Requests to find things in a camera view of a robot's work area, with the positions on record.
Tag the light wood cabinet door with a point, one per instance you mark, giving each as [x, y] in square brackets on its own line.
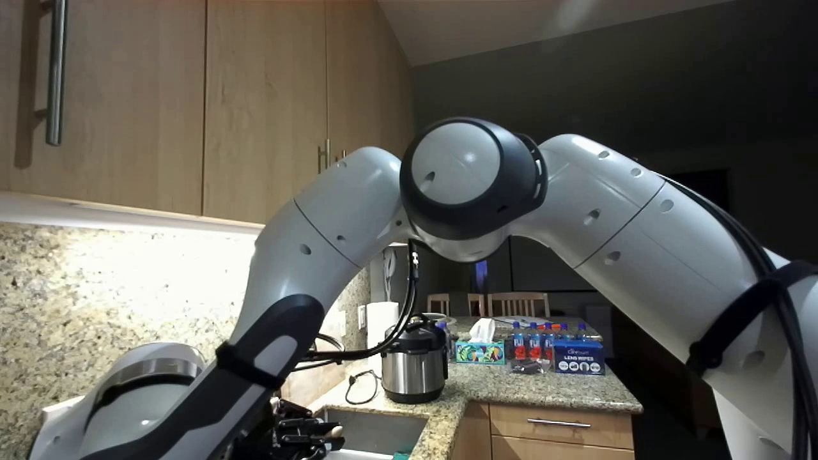
[264, 102]
[374, 77]
[129, 102]

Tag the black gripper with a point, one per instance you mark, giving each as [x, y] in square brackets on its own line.
[294, 429]

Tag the under cabinet light strip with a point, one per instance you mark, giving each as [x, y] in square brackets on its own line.
[129, 218]

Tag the light wood drawer front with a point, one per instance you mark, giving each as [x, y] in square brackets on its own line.
[512, 424]

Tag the wooden chair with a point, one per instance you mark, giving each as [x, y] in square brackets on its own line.
[520, 303]

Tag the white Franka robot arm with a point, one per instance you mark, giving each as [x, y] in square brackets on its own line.
[597, 230]

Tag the wooden cutting board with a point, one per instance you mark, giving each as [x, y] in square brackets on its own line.
[309, 383]

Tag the steel kitchen sink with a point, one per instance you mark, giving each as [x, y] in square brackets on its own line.
[374, 429]

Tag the pack of blue-label bottles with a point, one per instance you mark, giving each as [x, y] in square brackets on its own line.
[563, 349]

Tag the stainless steel cooker pot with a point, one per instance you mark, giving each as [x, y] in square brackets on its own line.
[412, 367]

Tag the colourful teal package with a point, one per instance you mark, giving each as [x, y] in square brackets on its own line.
[476, 349]

